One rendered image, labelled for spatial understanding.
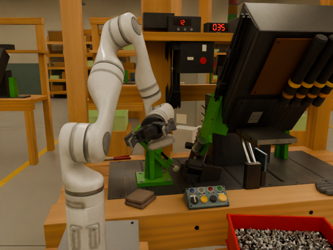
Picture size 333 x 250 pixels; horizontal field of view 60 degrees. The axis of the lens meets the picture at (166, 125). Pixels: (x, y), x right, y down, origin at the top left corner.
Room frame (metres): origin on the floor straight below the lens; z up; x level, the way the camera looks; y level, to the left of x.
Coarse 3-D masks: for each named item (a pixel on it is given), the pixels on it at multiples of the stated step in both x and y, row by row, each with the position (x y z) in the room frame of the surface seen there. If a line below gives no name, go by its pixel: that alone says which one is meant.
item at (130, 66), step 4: (100, 36) 8.08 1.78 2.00; (124, 48) 8.12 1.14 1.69; (128, 48) 8.12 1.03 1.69; (132, 48) 8.13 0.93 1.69; (116, 56) 8.04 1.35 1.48; (120, 56) 8.04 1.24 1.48; (124, 56) 8.04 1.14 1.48; (128, 56) 8.04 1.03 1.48; (132, 56) 8.04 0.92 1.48; (124, 64) 8.15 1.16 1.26; (128, 64) 8.16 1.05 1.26; (132, 64) 8.16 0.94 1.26; (124, 68) 8.15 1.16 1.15; (128, 68) 8.16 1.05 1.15; (132, 68) 8.16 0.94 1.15; (128, 72) 8.04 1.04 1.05; (132, 72) 8.04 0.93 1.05; (124, 80) 8.54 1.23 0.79; (128, 80) 8.18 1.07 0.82; (132, 80) 8.14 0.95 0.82
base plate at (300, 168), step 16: (144, 160) 1.43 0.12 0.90; (176, 160) 1.43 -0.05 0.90; (208, 160) 1.43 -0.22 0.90; (272, 160) 1.43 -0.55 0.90; (288, 160) 1.43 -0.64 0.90; (304, 160) 1.43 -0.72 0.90; (320, 160) 1.43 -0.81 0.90; (112, 176) 1.22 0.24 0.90; (128, 176) 1.22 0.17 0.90; (176, 176) 1.22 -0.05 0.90; (224, 176) 1.22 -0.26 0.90; (240, 176) 1.22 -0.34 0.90; (272, 176) 1.22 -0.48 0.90; (288, 176) 1.22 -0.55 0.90; (304, 176) 1.22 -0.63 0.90; (320, 176) 1.22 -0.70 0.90; (112, 192) 1.06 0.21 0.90; (128, 192) 1.06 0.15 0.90; (160, 192) 1.06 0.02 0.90; (176, 192) 1.06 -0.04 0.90
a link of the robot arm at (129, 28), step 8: (120, 16) 0.93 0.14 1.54; (128, 16) 0.92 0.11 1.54; (120, 24) 0.91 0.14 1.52; (128, 24) 0.91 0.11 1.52; (136, 24) 0.94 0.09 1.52; (120, 32) 0.91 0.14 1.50; (128, 32) 0.91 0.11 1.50; (136, 32) 0.93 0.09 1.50; (128, 40) 0.92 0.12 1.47; (136, 40) 0.92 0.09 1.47; (136, 48) 0.93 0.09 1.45; (144, 48) 0.96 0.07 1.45; (136, 56) 0.96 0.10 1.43; (144, 56) 0.95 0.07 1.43; (136, 64) 0.97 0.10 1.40; (144, 64) 0.95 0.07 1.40; (136, 72) 0.97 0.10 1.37; (144, 72) 0.96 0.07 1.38; (152, 72) 0.98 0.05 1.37; (136, 80) 0.98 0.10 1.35; (144, 80) 0.96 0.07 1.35; (152, 80) 0.98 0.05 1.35; (144, 88) 0.97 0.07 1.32; (152, 88) 0.97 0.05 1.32; (144, 96) 0.98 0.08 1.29
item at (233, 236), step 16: (240, 224) 0.85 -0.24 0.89; (256, 224) 0.85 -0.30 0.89; (272, 224) 0.85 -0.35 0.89; (288, 224) 0.84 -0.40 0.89; (304, 224) 0.84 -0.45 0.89; (320, 224) 0.84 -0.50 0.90; (240, 240) 0.79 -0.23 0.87; (256, 240) 0.79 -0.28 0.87; (272, 240) 0.77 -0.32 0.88; (288, 240) 0.78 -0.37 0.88; (304, 240) 0.77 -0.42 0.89; (320, 240) 0.78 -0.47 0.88
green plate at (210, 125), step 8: (208, 104) 1.28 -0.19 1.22; (216, 104) 1.19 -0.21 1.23; (208, 112) 1.25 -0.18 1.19; (216, 112) 1.17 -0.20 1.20; (208, 120) 1.22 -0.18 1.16; (216, 120) 1.18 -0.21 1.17; (208, 128) 1.19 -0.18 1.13; (216, 128) 1.18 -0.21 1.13; (224, 128) 1.19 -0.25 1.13; (200, 136) 1.25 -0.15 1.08
